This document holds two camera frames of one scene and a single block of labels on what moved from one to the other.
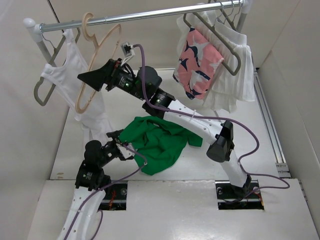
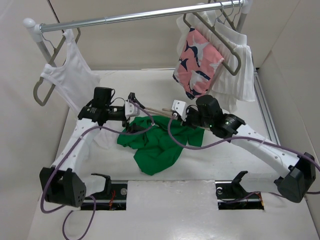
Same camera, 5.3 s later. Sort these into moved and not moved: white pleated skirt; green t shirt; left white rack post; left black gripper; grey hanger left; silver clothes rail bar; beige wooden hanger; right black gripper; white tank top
Moved: beige wooden hanger; right black gripper; left black gripper
Not moved: green t shirt; grey hanger left; white pleated skirt; silver clothes rail bar; left white rack post; white tank top
